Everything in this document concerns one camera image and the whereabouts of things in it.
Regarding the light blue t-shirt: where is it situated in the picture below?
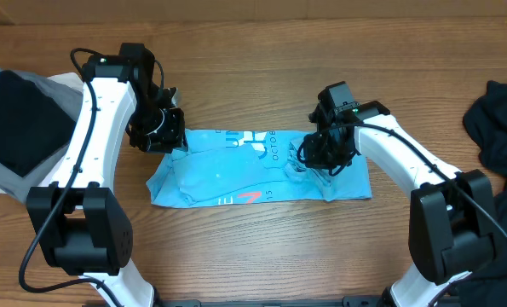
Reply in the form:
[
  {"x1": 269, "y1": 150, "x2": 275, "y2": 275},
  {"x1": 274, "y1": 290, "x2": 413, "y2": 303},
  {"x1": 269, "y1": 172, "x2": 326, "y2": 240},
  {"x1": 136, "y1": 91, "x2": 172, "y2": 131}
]
[{"x1": 146, "y1": 130, "x2": 372, "y2": 209}]

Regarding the folded black garment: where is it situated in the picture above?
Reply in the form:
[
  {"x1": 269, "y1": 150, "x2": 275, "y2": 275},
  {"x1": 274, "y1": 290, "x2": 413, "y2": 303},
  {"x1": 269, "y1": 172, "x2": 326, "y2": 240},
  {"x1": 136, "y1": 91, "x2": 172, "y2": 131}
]
[{"x1": 0, "y1": 71, "x2": 75, "y2": 177}]

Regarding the crumpled black garment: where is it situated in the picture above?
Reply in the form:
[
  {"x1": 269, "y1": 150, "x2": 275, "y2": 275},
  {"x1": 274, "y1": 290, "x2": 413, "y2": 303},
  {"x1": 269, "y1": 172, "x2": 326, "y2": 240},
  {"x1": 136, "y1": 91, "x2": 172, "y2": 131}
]
[{"x1": 456, "y1": 81, "x2": 507, "y2": 307}]

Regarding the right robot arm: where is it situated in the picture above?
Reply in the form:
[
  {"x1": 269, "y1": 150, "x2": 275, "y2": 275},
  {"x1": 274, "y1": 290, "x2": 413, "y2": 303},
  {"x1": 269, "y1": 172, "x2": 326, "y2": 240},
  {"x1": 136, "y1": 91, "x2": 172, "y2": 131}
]
[{"x1": 297, "y1": 101, "x2": 502, "y2": 306}]

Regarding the folded grey garment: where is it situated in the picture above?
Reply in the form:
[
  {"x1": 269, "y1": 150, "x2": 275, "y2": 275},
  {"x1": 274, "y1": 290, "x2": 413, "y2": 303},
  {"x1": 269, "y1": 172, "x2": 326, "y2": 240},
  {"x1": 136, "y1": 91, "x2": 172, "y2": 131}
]
[{"x1": 0, "y1": 68, "x2": 83, "y2": 202}]

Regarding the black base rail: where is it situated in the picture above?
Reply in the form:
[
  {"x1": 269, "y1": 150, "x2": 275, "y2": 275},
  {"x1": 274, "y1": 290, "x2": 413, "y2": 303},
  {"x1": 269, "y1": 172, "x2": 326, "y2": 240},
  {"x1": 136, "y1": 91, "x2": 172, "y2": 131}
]
[{"x1": 154, "y1": 296, "x2": 393, "y2": 307}]

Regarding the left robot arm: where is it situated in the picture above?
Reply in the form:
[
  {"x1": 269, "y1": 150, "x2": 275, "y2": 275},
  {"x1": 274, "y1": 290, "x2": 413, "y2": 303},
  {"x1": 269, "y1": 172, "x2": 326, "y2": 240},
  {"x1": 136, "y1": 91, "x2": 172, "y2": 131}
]
[{"x1": 26, "y1": 43, "x2": 188, "y2": 307}]

